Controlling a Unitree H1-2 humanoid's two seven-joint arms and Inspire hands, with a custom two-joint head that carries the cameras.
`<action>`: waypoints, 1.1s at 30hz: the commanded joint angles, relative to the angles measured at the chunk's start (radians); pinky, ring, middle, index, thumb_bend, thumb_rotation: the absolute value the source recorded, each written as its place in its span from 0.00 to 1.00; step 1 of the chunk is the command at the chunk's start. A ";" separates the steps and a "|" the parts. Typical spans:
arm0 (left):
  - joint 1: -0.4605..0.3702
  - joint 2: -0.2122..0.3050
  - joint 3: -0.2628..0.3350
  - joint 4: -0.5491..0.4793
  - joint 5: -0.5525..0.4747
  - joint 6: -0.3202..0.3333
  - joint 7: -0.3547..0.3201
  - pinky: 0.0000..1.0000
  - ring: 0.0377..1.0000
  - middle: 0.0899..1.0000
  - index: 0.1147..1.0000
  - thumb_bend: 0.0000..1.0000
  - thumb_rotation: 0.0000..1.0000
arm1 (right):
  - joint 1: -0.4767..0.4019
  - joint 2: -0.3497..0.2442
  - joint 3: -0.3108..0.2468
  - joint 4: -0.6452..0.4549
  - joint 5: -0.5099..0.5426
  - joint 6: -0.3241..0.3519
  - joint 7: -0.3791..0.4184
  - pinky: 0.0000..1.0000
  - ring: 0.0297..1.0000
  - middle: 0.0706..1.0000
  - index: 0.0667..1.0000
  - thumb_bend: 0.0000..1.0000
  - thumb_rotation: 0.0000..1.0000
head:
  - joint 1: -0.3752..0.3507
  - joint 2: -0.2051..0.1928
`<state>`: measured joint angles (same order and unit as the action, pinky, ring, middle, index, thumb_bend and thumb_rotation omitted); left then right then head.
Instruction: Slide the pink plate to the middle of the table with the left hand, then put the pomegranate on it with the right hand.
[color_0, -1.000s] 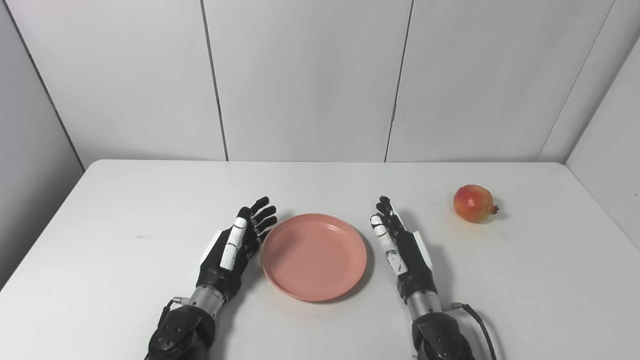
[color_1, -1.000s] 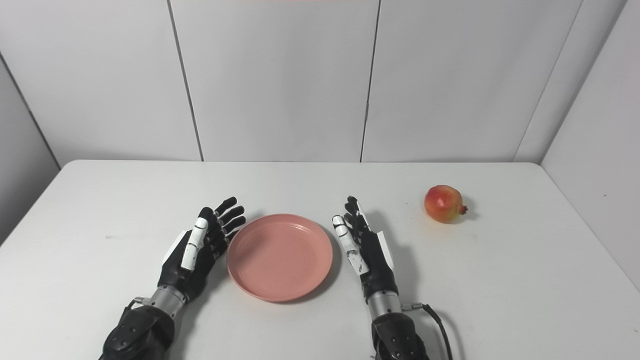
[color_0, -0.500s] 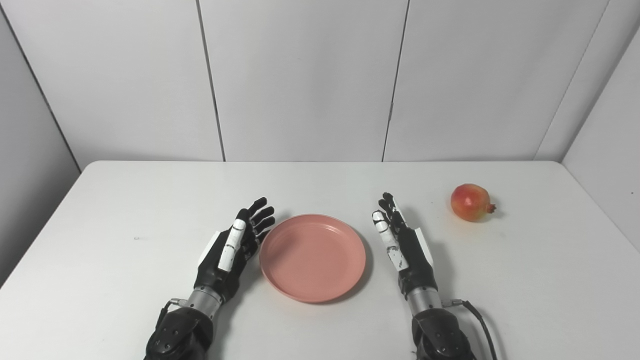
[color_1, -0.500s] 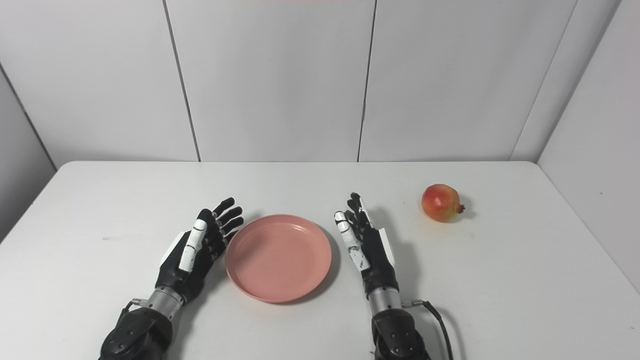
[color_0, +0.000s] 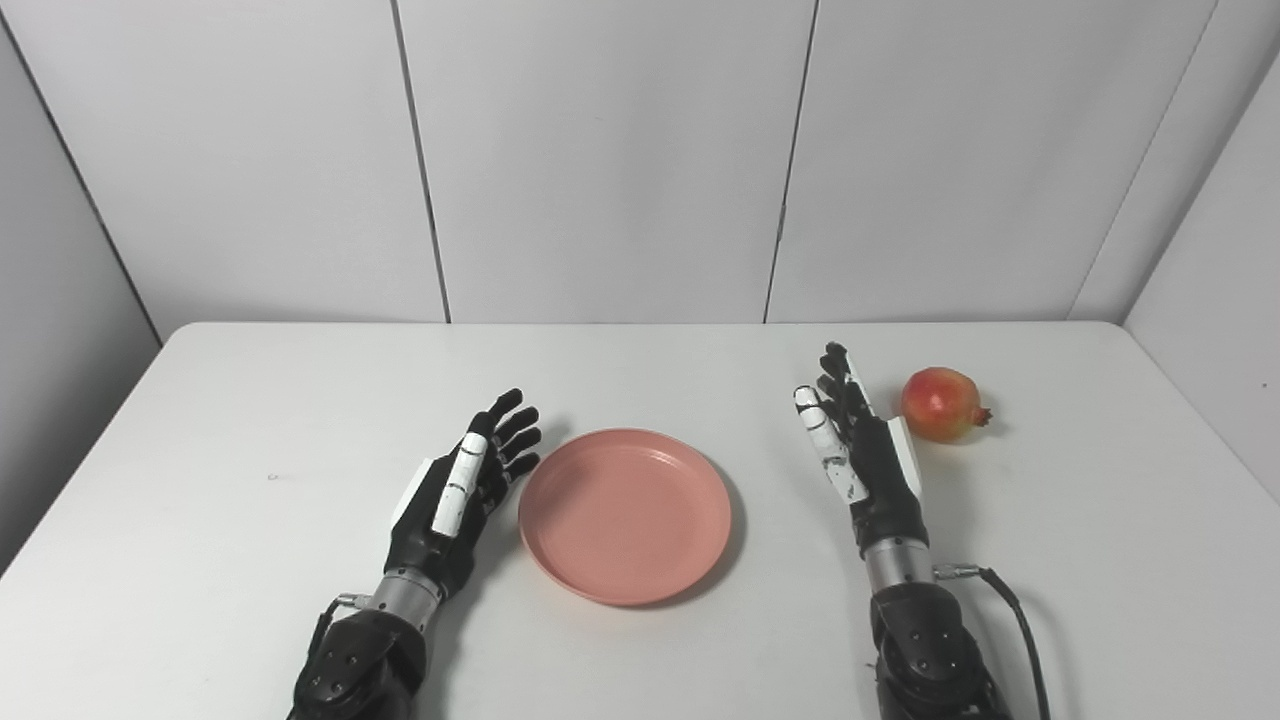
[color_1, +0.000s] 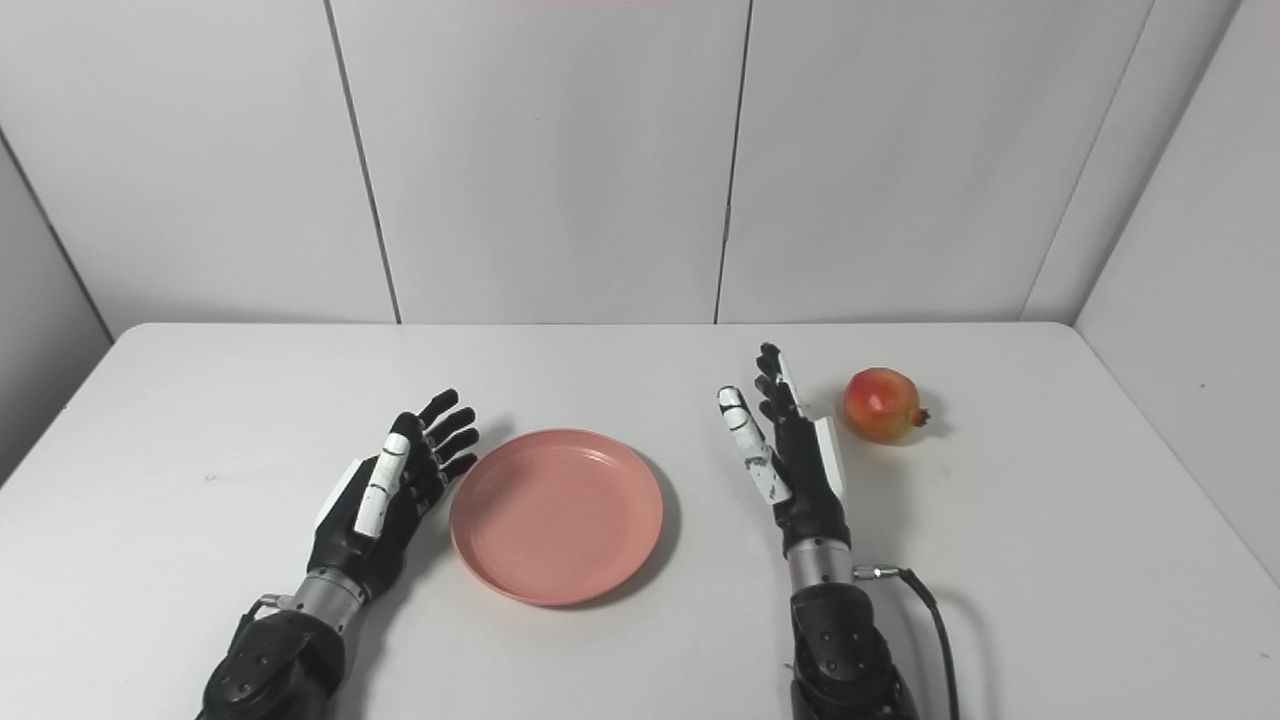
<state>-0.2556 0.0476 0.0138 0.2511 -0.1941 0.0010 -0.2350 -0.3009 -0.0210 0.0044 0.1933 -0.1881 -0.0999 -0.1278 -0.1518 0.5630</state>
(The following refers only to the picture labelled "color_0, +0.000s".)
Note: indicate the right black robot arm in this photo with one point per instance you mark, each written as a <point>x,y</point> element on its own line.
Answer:
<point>930,650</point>

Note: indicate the pink round plate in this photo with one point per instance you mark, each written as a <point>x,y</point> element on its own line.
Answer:
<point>625,515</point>

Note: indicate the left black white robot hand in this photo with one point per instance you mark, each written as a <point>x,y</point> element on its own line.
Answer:
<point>425,550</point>

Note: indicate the red yellow pomegranate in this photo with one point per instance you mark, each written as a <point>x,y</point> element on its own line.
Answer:
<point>938,402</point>

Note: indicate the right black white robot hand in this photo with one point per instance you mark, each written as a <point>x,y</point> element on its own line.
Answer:
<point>885,490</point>

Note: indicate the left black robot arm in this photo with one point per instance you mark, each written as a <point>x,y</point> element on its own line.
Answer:
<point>355,670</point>

